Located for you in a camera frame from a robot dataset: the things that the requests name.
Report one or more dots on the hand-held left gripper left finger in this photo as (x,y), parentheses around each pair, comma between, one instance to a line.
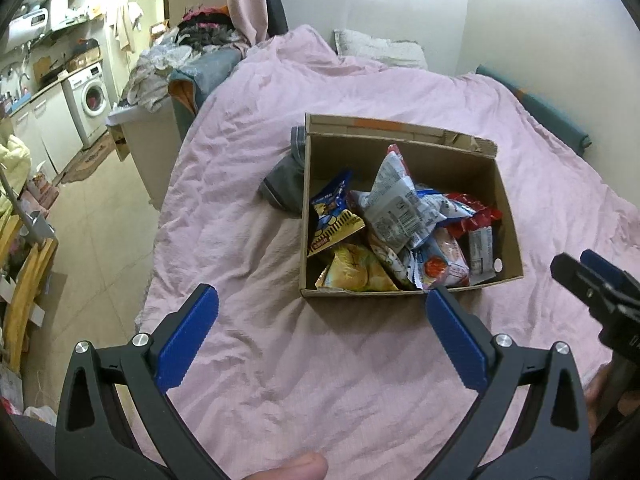
(192,330)

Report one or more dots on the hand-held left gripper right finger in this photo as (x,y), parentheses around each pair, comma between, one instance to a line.
(457,340)

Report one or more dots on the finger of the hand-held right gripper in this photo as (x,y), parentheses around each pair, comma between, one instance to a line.
(612,277)
(580,282)

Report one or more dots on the light blue shrimp cracker packet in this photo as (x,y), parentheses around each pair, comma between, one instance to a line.
(445,260)

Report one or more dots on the brown cardboard box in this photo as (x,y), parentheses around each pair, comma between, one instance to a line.
(505,200)

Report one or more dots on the yellow peanut snack packet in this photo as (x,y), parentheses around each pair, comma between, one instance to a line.
(355,270)

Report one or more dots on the red snack packet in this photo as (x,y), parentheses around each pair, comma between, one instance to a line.
(475,210)

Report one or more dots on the white and blue snack packet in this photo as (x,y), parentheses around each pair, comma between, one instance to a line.
(395,200)

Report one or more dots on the blue cartoon chip packet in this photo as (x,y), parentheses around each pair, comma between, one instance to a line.
(332,220)

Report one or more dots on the person's right hand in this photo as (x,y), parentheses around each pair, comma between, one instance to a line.
(597,392)

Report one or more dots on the person's left hand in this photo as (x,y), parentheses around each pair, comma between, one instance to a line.
(290,469)

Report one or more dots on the pink blanket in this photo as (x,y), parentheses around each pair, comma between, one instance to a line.
(240,185)

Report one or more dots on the yellow wooden rack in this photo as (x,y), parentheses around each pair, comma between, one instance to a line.
(30,290)

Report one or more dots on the white plastic bag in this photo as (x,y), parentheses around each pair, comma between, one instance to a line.
(40,416)

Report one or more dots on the grey folded garment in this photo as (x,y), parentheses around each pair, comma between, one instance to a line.
(285,180)

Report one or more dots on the teal padded bed edge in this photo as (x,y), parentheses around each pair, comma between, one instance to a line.
(540,105)

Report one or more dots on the metal stand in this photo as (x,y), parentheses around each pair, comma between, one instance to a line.
(37,225)

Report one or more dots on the brown floor mat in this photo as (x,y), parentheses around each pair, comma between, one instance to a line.
(90,162)

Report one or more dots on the person's grey clothing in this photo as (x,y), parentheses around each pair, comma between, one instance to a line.
(35,455)

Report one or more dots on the pale yellow quilt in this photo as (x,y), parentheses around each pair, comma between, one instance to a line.
(12,170)

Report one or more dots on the white kitchen cabinet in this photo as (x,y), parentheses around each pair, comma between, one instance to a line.
(47,127)

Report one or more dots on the white washing machine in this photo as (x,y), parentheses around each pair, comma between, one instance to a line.
(87,102)

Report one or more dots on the small cardboard box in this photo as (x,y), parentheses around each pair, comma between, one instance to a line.
(84,62)

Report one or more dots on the grey patterned pillow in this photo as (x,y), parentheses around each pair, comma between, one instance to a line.
(380,50)

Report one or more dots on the pile of dark clothes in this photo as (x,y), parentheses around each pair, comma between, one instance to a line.
(210,30)

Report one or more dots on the white hanging towel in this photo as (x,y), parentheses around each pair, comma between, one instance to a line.
(127,25)

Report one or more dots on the pink hanging sheet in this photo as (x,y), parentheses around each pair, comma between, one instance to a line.
(245,0)

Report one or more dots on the white water heater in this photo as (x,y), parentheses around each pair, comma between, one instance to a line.
(37,17)

